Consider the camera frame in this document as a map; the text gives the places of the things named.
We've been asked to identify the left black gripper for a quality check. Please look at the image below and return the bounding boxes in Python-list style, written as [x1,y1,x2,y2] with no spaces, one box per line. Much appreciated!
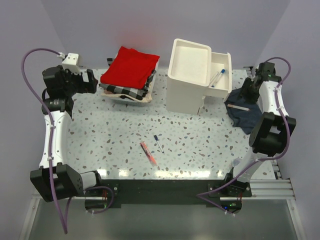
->
[60,65,98,97]

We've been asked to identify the brown cap white marker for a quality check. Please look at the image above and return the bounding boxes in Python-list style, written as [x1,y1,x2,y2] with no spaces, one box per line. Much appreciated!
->
[227,104,250,112]

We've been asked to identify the blue cap white marker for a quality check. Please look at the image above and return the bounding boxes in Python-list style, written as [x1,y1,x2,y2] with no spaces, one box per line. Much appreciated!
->
[211,68,225,87]

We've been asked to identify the small clear plastic cup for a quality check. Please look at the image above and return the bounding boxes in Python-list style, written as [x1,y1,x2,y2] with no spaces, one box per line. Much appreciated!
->
[232,158,242,168]

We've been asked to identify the pink cap marker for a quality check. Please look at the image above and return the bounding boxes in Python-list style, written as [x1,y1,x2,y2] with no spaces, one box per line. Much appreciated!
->
[209,71,220,87]

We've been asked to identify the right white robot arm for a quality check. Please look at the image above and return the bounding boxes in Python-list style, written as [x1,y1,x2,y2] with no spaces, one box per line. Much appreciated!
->
[222,59,297,197]

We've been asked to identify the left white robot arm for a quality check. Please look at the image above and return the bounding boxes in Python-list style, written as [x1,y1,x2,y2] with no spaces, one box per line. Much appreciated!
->
[30,65,104,202]

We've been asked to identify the dark blue cloth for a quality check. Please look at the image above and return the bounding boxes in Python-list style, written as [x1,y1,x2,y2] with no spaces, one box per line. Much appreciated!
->
[224,88,262,135]

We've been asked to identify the red folded t-shirt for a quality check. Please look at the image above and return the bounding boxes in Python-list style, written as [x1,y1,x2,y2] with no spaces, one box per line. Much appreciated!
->
[100,46,160,89]

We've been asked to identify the black white checkered cloth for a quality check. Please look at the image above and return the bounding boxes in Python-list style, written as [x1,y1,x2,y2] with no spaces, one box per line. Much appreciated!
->
[98,62,159,104]

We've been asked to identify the beige folded cloth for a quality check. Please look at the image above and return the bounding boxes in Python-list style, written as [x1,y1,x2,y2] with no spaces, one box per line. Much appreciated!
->
[99,82,154,105]

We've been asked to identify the red orange marker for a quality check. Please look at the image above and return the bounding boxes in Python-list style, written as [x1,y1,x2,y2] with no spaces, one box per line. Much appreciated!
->
[139,141,157,166]

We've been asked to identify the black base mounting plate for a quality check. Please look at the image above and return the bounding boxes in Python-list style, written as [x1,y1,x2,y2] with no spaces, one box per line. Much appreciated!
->
[84,179,252,210]

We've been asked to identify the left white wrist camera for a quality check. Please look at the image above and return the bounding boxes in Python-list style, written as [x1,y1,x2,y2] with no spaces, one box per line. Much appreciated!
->
[61,53,81,75]

